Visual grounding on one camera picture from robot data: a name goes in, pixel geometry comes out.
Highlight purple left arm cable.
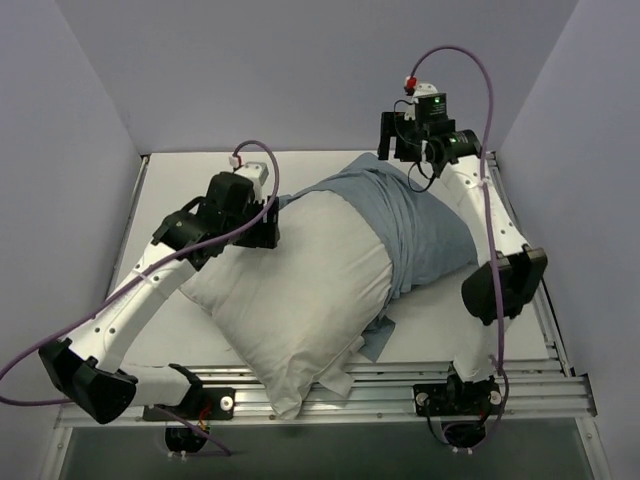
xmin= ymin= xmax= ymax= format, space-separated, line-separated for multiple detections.
xmin=0 ymin=139 xmax=281 ymax=457

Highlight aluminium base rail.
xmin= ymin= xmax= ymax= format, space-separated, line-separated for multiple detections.
xmin=54 ymin=362 xmax=599 ymax=426

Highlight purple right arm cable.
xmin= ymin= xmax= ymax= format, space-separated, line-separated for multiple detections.
xmin=407 ymin=46 xmax=511 ymax=426

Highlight white pillow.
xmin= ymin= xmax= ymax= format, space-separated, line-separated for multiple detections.
xmin=181 ymin=191 xmax=392 ymax=419

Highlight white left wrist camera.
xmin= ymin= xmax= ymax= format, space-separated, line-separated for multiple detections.
xmin=229 ymin=155 xmax=269 ymax=198

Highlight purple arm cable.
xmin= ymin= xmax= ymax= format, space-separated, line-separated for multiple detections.
xmin=0 ymin=139 xmax=281 ymax=457
xmin=407 ymin=46 xmax=511 ymax=426

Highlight blue pillowcase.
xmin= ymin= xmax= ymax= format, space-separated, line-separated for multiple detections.
xmin=279 ymin=153 xmax=477 ymax=362

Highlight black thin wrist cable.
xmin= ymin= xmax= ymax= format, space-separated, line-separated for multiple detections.
xmin=392 ymin=98 xmax=444 ymax=194

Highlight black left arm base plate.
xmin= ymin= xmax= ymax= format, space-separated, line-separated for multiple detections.
xmin=162 ymin=386 xmax=236 ymax=421

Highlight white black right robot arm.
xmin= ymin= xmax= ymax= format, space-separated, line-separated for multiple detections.
xmin=377 ymin=89 xmax=548 ymax=413

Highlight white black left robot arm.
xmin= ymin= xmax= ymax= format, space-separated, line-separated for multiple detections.
xmin=38 ymin=162 xmax=279 ymax=424

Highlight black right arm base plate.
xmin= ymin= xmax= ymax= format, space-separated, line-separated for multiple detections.
xmin=413 ymin=381 xmax=503 ymax=418

